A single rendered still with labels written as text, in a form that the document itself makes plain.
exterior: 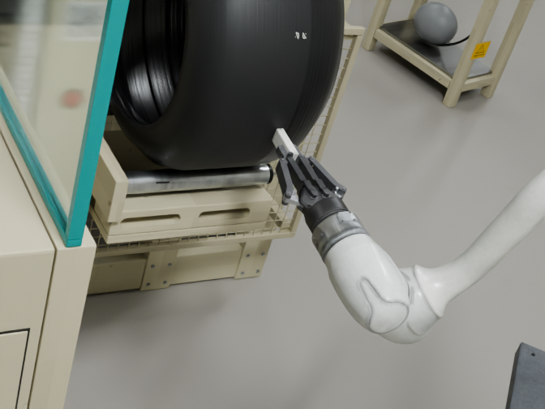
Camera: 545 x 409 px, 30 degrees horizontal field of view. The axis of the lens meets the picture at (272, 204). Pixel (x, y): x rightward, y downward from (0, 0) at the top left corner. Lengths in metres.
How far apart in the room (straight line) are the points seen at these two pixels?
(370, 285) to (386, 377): 1.54
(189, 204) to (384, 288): 0.57
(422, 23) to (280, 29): 3.20
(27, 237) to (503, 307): 2.62
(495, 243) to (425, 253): 2.03
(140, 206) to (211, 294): 1.23
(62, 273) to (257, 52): 0.67
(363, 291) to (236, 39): 0.48
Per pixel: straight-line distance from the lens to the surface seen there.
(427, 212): 3.96
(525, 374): 2.31
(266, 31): 1.76
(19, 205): 1.26
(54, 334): 1.30
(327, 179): 1.81
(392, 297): 1.61
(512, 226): 1.67
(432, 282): 1.76
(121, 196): 1.92
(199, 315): 3.11
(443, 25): 4.91
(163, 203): 2.02
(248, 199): 2.10
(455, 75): 4.75
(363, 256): 1.64
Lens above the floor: 2.02
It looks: 33 degrees down
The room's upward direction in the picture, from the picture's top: 18 degrees clockwise
